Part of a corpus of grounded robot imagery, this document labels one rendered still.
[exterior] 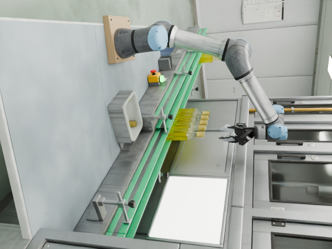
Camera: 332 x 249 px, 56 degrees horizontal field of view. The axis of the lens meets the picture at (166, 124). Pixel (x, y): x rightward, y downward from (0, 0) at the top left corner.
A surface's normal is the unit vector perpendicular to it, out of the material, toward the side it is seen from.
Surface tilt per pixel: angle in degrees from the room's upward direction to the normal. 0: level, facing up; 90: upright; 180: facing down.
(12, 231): 90
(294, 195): 90
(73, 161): 0
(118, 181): 90
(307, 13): 90
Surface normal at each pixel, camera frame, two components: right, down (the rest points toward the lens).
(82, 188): 0.96, 0.00
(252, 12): -0.24, 0.54
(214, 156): -0.16, -0.84
